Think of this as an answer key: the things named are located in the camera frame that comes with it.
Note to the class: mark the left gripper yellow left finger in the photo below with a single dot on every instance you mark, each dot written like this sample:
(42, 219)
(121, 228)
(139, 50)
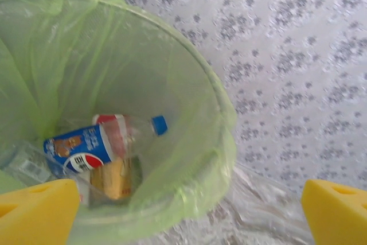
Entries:
(34, 213)

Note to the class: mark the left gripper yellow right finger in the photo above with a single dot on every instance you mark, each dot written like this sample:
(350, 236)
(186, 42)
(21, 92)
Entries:
(338, 216)

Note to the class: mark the clear plastic bottle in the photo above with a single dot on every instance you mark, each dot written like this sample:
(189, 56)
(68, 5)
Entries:
(25, 164)

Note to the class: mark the red label bottle blue cap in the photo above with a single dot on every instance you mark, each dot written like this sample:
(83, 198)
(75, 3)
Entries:
(113, 134)

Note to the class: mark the green-lined trash bin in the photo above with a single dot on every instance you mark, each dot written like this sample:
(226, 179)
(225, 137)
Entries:
(114, 55)

